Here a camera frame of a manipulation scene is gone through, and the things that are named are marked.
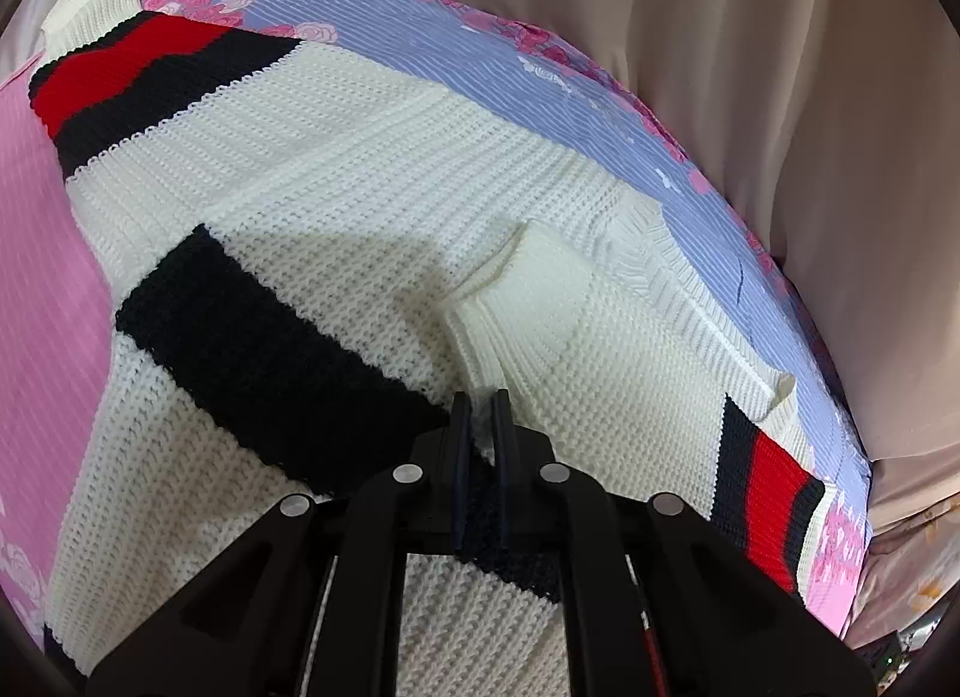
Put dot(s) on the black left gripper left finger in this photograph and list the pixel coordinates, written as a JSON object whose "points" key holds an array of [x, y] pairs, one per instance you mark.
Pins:
{"points": [[307, 601]]}

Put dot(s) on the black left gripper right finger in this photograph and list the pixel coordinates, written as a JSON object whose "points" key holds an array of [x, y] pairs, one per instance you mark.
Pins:
{"points": [[660, 600]]}

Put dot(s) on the white red black knit sweater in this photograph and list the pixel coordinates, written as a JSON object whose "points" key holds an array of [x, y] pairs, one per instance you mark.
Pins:
{"points": [[310, 253]]}

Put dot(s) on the beige curtain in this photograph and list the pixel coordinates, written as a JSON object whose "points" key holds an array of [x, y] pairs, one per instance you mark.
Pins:
{"points": [[832, 127]]}

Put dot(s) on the pink lavender floral bedsheet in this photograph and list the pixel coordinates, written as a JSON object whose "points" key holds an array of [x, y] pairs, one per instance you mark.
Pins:
{"points": [[54, 302]]}

